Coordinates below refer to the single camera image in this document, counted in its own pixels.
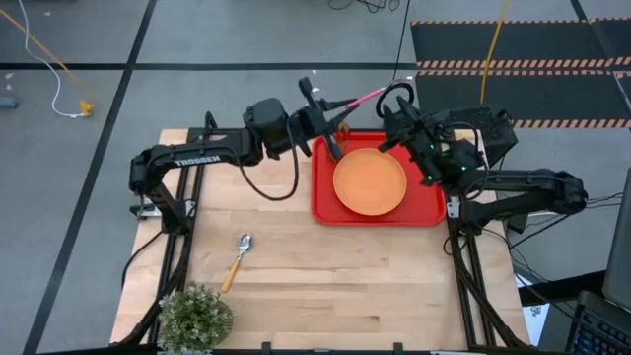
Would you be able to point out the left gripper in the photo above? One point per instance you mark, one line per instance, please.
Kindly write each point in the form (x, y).
(308, 125)

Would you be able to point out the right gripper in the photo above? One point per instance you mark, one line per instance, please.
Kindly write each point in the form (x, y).
(443, 148)

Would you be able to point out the amber plastic cup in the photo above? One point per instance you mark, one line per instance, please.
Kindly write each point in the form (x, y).
(344, 129)

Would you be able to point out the orange plate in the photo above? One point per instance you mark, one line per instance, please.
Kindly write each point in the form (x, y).
(370, 182)

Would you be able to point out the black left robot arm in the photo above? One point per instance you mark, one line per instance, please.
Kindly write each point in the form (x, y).
(197, 158)

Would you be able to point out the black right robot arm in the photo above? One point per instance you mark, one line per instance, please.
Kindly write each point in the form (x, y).
(532, 177)

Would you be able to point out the red plastic tray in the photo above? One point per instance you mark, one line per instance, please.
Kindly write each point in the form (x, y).
(323, 207)

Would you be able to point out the black perforated box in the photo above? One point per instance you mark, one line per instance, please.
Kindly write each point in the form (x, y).
(493, 128)

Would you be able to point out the black power adapter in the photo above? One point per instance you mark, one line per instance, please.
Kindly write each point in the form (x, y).
(517, 224)

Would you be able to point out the black hazard-striped floor mat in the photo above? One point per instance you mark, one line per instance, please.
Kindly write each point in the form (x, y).
(567, 98)
(542, 44)

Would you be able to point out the white paper sheet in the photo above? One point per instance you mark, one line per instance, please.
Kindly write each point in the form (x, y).
(535, 315)

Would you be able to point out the small potted plant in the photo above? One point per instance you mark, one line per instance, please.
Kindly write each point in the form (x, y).
(194, 320)

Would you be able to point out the grey monitor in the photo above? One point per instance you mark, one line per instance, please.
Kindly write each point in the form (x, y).
(621, 246)

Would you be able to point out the black keyboard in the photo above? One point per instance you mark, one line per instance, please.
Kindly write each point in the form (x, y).
(601, 330)

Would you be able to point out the grey metal bracket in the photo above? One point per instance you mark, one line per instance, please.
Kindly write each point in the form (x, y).
(143, 211)
(452, 209)

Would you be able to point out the black metal table frame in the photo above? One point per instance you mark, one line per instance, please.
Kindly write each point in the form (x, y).
(460, 276)

